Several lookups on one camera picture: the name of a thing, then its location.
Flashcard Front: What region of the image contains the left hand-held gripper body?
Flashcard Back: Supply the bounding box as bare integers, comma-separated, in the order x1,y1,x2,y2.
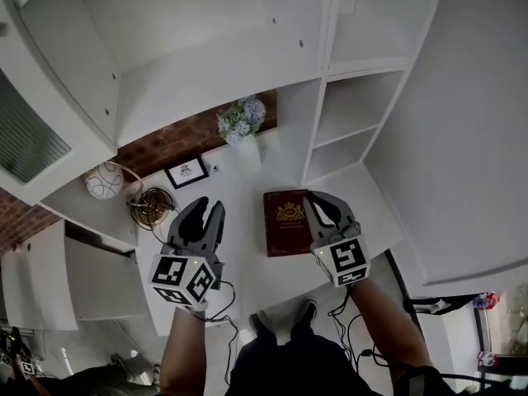
147,240,226,314

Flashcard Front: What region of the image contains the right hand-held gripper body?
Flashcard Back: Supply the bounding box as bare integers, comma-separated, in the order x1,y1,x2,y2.
309,219,371,289

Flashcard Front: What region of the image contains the dark red hardcover book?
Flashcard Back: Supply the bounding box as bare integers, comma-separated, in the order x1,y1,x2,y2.
262,188,315,258

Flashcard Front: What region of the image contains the white shelf compartment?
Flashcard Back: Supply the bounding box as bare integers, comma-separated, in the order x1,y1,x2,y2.
75,0,333,149

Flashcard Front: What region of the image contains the person's left forearm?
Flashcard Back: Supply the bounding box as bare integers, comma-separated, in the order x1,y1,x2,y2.
159,304,208,396

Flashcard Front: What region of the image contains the person's right forearm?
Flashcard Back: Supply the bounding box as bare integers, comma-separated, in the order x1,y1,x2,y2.
348,276,435,371

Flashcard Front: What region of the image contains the round white globe lamp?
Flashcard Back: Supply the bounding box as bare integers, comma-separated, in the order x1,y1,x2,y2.
84,159,178,231

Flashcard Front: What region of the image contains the white shelf cabinet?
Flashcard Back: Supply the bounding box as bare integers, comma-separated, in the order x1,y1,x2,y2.
0,0,447,338

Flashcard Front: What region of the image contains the person's right shoe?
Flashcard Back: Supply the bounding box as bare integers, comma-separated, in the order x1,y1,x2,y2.
294,299,319,330

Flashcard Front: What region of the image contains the person's shoe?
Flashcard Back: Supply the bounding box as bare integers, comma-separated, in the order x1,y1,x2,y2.
248,309,270,338
294,299,319,330

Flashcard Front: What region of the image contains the white vase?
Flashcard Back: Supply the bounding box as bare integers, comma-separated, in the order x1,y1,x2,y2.
241,133,269,166

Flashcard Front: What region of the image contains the person's left shoe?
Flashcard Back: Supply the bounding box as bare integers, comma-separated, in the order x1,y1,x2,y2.
248,309,270,338

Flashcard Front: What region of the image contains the pale blue flower bunch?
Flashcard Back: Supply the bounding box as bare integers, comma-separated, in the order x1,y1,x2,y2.
215,95,267,146

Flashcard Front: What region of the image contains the person's black clothing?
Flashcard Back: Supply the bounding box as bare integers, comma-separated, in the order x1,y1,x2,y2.
224,323,459,396

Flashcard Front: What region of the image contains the white side table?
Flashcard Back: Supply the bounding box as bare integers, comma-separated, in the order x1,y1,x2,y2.
0,218,163,338

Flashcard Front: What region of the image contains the group of plastic bottles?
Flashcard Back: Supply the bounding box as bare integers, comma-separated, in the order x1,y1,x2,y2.
471,290,505,310

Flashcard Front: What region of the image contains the white ribbed glass cabinet door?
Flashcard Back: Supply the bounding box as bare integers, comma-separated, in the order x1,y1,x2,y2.
0,0,120,206

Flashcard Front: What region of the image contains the black lamp cable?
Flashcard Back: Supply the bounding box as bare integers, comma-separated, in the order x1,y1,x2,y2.
127,186,183,243

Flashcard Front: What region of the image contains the black picture frame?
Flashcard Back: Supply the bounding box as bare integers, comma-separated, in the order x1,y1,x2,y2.
163,155,210,191

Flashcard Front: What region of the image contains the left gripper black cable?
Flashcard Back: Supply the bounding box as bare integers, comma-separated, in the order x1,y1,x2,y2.
203,277,241,388

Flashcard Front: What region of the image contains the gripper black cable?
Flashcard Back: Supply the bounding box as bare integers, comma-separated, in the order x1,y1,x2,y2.
327,285,528,392
203,277,241,388

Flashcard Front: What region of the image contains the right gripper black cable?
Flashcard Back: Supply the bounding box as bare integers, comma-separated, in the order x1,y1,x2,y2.
327,285,528,392

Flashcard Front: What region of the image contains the black window frame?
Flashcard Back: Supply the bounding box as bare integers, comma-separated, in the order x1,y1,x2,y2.
384,248,528,388

